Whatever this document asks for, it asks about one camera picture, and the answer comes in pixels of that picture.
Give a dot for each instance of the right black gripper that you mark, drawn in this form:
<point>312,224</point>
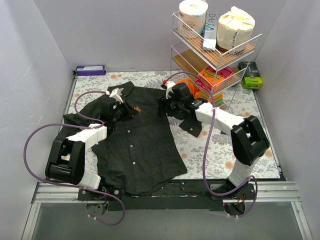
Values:
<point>166,104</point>

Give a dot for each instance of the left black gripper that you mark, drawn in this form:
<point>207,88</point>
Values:
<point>124,111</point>

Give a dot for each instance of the gold brooch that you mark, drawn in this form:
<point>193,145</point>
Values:
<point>137,109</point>

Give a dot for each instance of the black pinstriped shirt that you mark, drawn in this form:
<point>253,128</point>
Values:
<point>140,156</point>

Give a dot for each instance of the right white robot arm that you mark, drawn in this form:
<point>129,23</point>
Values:
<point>249,141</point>

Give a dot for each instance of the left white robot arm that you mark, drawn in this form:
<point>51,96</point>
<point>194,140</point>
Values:
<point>67,157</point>

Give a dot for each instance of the orange box left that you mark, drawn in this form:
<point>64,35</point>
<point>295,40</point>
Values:
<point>194,90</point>

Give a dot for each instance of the orange pink snack box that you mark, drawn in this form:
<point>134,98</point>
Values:
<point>219,80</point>

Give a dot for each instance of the purple flat box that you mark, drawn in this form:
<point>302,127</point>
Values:
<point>91,70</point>

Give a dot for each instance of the floral tablecloth mat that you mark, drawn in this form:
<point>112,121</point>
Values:
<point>220,158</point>

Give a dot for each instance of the blue white toothpaste box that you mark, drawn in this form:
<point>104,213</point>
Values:
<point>210,32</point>

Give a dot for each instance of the green black box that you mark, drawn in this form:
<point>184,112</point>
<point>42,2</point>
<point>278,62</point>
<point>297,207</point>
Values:
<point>251,78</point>

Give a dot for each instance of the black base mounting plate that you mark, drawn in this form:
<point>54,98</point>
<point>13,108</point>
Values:
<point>185,195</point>

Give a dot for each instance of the white toilet paper roll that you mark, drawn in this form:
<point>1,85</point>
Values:
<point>192,18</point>

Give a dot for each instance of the cream toilet paper roll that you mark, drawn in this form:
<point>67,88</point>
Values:
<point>234,28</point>

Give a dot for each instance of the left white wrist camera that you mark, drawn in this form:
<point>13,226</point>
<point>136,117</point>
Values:
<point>116,94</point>

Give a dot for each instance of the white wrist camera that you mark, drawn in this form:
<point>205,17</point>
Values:
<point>168,86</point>
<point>116,94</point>

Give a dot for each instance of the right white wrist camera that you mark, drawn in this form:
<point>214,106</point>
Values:
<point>168,86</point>

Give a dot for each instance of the white wire shelf rack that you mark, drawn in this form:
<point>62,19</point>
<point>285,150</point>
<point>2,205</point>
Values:
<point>188,56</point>

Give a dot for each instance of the aluminium frame rail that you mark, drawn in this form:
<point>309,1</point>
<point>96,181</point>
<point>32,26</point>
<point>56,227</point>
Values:
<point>46,194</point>

